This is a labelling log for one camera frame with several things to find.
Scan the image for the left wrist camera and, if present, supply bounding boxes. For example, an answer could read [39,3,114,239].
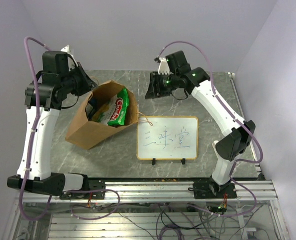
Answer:
[61,44,74,59]

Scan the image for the small whiteboard with frame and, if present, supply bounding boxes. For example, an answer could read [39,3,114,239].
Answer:
[136,116,199,164]

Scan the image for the loose wires under table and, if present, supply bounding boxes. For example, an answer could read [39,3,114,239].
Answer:
[70,191,256,240]

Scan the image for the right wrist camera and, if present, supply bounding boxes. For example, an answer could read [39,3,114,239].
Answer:
[154,57,170,75]

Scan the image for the white board eraser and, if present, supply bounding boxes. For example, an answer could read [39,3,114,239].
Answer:
[212,140,218,153]

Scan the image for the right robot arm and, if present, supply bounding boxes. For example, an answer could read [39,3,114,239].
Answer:
[145,50,255,198]

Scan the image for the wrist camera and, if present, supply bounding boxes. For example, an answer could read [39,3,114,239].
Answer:
[61,44,74,59]
[154,57,170,75]

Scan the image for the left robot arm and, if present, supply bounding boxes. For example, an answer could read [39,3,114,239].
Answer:
[7,51,98,199]

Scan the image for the brown paper bag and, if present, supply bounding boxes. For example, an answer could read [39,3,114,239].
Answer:
[65,80,153,150]

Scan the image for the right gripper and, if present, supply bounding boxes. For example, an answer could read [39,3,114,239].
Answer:
[145,71,179,100]

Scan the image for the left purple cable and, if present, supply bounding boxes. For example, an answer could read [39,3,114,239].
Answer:
[19,36,53,221]

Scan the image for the green Chuba chips bag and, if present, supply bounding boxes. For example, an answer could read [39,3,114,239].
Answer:
[90,87,129,127]

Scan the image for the dark blue snack bag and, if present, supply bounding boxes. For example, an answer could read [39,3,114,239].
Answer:
[85,97,98,120]

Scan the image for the aluminium rail frame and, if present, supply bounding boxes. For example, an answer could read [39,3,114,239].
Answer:
[11,177,290,240]

